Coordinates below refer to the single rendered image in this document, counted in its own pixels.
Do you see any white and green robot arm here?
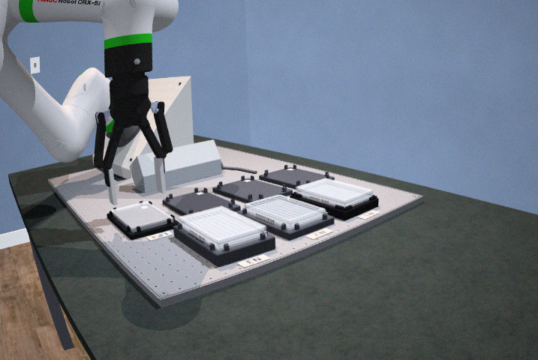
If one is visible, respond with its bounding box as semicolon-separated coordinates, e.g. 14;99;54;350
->
0;0;179;163

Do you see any white button panel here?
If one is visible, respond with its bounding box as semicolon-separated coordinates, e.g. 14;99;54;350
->
129;140;257;193

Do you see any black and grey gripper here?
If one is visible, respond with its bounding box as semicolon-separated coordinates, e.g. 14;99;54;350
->
94;75;173;206

